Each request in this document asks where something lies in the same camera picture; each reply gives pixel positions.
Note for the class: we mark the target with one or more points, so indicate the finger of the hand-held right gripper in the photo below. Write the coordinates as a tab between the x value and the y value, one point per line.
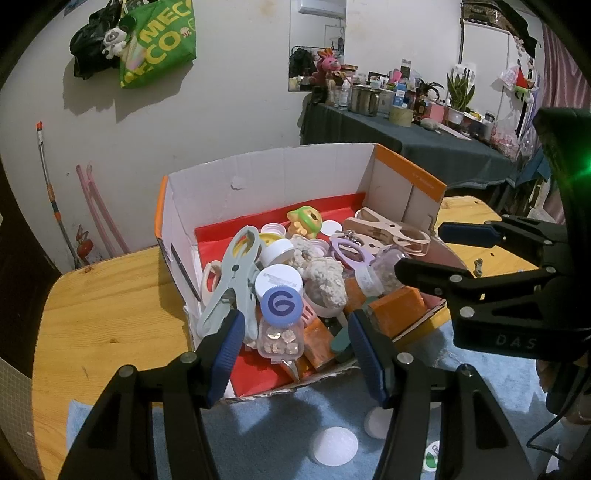
429	277
466	233

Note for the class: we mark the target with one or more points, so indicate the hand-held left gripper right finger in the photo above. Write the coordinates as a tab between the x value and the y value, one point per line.
369	362

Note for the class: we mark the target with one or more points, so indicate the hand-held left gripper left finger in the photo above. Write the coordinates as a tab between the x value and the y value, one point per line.
226	357

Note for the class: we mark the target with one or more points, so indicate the white plastic cap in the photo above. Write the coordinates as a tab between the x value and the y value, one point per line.
332	445
375	423

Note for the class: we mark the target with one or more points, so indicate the white orange cardboard box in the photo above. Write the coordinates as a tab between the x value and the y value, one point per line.
277	184

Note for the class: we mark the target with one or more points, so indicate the teal hair clip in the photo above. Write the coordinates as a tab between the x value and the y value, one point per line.
342	344

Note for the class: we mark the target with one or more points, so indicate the clear plastic bottle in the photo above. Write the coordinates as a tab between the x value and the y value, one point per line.
385	272

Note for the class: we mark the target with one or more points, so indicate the beige large clip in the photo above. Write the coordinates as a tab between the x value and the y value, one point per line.
392	233

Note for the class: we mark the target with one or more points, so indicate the purple clip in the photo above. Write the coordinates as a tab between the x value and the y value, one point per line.
364	259

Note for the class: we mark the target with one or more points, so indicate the clear jar with blue lid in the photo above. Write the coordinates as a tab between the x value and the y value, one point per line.
281	304

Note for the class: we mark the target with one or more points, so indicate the pink comb clip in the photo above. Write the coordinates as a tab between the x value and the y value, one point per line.
308	314

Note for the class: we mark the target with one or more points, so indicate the light blue towel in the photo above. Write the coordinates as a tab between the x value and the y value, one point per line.
277	429

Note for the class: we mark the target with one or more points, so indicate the white lace scrunchie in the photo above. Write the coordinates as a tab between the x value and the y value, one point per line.
302	254
325	284

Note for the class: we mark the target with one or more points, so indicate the grey-green large clip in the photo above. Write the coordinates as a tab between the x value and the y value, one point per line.
240	267

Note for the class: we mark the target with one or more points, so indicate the white round lid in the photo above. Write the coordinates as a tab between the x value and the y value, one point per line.
277	277

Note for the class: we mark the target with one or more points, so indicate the dark green tablecloth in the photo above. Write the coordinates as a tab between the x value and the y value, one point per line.
415	147

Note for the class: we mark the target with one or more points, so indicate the blue cloth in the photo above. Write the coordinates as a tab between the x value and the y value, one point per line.
538	164

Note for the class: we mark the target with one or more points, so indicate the white flat disc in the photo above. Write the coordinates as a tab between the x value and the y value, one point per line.
331	227

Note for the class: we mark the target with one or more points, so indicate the grey stone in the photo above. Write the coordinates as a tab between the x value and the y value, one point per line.
431	124

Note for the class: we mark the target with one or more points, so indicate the pink box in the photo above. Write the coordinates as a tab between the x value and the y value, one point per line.
435	112

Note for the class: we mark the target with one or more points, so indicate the yellow tape roll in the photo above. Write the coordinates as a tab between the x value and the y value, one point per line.
269	238

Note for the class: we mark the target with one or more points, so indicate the beige tape roll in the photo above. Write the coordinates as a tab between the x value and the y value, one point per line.
400	116

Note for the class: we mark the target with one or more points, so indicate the green capybara toy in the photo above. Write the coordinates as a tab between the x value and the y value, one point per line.
302	220

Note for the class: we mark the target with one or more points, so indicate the snake plant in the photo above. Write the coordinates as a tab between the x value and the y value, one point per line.
461	92

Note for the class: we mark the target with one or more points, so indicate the watermelon slice plush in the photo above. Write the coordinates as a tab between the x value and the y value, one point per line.
521	81

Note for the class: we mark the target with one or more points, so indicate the metal pot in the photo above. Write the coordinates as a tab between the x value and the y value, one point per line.
364	99

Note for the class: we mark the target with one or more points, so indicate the white tall cabinet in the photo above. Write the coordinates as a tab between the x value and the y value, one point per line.
485	50

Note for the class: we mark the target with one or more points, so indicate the small glass bottle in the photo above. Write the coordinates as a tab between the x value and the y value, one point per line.
344	94

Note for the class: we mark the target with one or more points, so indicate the pink curtain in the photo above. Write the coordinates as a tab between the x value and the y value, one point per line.
568	69

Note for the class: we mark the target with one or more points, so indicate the pink hanger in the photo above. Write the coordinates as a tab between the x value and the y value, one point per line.
99	207

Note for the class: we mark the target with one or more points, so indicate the pink plush toy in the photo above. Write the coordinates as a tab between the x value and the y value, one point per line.
328	64

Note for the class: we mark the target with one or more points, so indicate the green shopping bag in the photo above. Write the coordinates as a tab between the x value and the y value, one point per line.
157	46

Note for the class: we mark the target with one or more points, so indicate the black bag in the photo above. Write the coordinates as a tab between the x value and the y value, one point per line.
90	41

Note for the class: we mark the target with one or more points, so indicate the wall mirror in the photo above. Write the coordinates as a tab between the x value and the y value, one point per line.
316	32

